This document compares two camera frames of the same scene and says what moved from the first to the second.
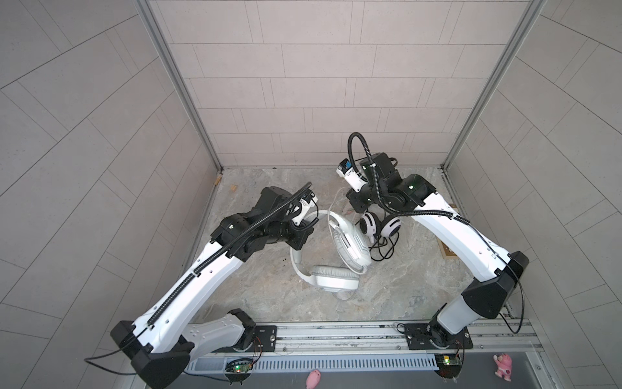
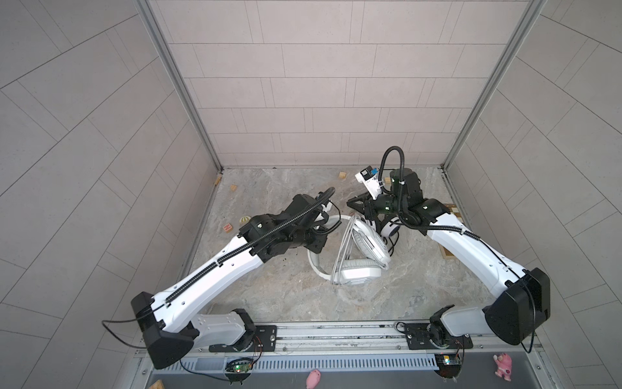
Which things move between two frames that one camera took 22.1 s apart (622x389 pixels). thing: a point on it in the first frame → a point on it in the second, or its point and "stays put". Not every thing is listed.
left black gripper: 300,235 → 320,238
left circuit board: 240,365 stays put
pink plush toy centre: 313,378 stays put
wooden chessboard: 447,252 stays put
